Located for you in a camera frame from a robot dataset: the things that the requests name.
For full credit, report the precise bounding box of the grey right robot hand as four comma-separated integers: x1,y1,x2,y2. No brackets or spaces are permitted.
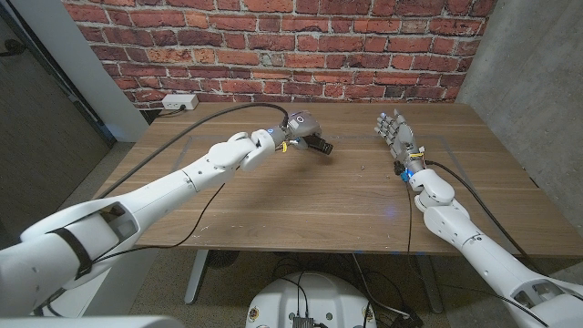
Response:
373,108,425,171

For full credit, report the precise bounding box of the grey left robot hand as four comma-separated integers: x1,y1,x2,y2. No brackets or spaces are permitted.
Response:
278,109,324,151

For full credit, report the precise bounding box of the black stapler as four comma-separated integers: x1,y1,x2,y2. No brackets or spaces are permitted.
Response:
302,134,334,157

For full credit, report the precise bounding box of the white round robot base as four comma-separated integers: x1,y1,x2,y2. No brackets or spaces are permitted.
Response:
245,272,377,328

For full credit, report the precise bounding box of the red brick print backdrop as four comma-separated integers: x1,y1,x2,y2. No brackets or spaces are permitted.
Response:
62,0,498,110

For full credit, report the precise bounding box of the white power strip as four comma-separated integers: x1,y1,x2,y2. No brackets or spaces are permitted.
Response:
161,93,200,111

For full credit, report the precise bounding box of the black power adapter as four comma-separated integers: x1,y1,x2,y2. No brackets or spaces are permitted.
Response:
390,311,424,328

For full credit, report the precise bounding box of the dark grey door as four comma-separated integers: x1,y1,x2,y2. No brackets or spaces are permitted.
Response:
0,8,113,239

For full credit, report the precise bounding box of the white robot torso edge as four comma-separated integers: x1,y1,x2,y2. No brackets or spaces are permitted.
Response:
0,314,186,328

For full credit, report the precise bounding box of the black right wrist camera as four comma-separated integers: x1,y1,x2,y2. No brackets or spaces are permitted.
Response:
393,161,414,183

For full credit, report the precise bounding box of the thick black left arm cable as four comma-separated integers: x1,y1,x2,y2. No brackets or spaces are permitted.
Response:
97,101,291,200

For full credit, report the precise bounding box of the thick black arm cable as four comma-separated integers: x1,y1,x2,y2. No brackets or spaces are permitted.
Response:
97,101,291,200
423,159,544,275

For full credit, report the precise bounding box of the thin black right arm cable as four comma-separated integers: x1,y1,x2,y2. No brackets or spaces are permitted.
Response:
403,179,550,328

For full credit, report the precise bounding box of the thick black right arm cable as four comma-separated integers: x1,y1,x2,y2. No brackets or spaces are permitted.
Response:
423,159,544,275

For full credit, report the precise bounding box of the white floor cable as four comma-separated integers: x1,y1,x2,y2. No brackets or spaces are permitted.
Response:
352,252,412,319

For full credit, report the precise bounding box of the black door handle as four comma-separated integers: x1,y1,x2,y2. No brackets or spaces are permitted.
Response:
0,39,26,58

